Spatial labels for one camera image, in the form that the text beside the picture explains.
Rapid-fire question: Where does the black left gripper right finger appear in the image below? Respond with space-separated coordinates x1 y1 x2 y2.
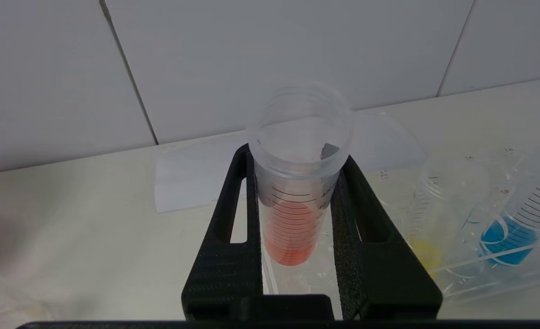
331 155 444 321

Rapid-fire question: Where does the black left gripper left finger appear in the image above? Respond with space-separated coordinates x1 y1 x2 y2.
182 144 264 321

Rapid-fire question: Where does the red pigment test tube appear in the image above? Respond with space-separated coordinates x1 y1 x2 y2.
246 82 355 267

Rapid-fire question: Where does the yellow pigment test tube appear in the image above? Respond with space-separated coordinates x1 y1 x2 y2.
407 158 491 280

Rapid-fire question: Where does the clear acrylic test tube rack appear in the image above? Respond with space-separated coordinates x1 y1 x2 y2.
261 146 540 308

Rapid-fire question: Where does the blue pigment test tube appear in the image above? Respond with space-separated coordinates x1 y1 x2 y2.
479 133 540 266

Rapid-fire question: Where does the white paper sheet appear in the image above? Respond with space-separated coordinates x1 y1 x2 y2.
155 112 428 213

